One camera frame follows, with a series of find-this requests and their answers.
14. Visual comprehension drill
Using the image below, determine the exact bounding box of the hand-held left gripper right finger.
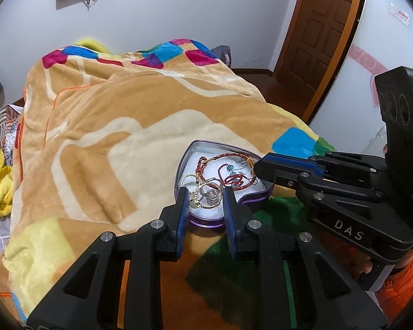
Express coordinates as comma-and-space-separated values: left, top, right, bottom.
222, 188, 389, 330

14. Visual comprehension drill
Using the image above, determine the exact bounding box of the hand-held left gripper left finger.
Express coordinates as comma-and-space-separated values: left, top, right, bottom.
27, 187, 191, 330

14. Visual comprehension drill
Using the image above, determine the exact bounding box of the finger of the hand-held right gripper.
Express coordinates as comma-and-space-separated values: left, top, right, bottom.
254, 158, 383, 214
262, 150, 390, 175

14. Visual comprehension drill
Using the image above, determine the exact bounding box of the purple heart-shaped tin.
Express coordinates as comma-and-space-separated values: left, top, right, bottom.
174, 140, 275, 229

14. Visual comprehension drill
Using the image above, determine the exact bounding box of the silver ring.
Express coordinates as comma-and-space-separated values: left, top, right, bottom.
200, 185, 225, 202

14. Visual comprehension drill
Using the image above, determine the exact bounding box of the red string bracelet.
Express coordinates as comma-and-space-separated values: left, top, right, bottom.
218, 164, 259, 191

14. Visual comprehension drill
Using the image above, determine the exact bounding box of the red braided bracelet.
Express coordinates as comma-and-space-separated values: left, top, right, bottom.
197, 153, 259, 181

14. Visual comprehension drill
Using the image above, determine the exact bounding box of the colourful checked blanket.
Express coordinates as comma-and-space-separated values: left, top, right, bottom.
0, 38, 338, 330

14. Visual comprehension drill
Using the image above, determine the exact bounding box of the grey cloth bag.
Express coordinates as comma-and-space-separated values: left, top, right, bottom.
211, 45, 233, 68

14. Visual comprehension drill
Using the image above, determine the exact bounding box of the brown wooden door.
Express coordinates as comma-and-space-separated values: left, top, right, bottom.
273, 0, 357, 90

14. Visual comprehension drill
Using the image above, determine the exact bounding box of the white heart-print wardrobe door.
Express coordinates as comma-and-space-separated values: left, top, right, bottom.
306, 0, 413, 166

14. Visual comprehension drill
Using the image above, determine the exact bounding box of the red white sticker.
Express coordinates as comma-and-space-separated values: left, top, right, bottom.
389, 3, 412, 25

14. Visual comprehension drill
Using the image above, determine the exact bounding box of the yellow pillow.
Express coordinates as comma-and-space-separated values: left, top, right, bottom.
72, 36, 108, 54

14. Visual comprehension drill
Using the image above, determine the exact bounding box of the striped patterned cloth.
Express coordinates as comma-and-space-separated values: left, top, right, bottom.
0, 106, 25, 152

